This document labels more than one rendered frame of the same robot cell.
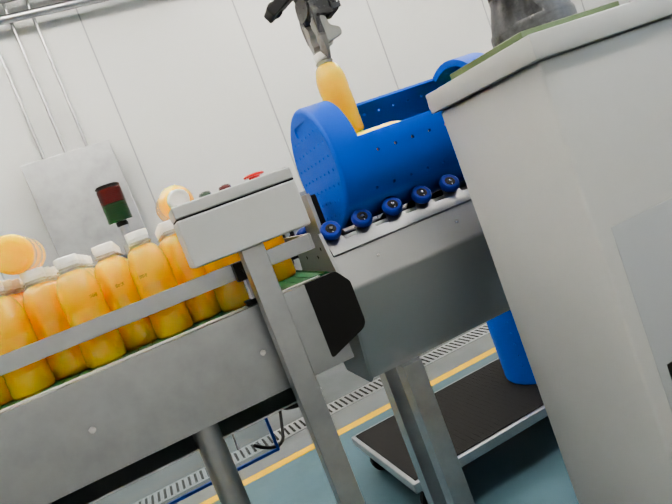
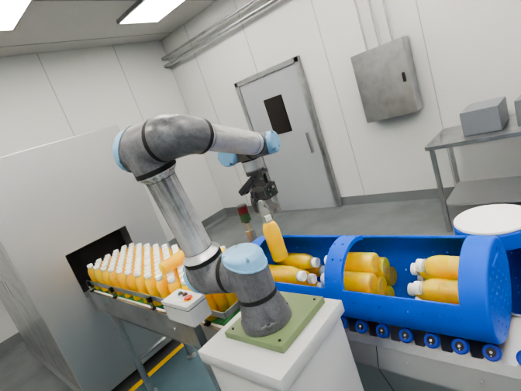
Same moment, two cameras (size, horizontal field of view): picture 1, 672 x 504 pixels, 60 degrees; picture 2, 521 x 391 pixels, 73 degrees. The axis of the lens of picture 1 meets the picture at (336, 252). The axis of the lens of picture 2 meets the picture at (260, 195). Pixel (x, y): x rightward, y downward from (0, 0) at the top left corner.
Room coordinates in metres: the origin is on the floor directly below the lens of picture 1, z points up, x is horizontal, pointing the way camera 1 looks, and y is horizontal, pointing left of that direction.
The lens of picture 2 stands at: (0.74, -1.36, 1.75)
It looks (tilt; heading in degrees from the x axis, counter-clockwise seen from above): 13 degrees down; 63
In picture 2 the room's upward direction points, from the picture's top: 19 degrees counter-clockwise
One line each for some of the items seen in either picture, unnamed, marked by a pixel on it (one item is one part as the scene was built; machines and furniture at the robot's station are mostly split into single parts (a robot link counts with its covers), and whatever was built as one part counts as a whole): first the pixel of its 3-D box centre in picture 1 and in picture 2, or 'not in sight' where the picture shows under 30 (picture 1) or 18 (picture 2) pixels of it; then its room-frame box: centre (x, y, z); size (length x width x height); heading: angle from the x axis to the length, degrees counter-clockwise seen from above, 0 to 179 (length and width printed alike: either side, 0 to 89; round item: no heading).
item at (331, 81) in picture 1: (337, 97); (274, 239); (1.35, -0.13, 1.23); 0.07 x 0.07 x 0.19
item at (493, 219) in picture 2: not in sight; (491, 219); (2.09, -0.57, 1.03); 0.28 x 0.28 x 0.01
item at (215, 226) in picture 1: (238, 217); (186, 306); (0.97, 0.13, 1.05); 0.20 x 0.10 x 0.10; 107
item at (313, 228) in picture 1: (314, 221); not in sight; (1.31, 0.02, 0.99); 0.10 x 0.02 x 0.12; 17
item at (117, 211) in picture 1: (117, 212); (245, 216); (1.54, 0.50, 1.18); 0.06 x 0.06 x 0.05
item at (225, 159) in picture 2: not in sight; (236, 152); (1.28, -0.22, 1.63); 0.11 x 0.11 x 0.08; 31
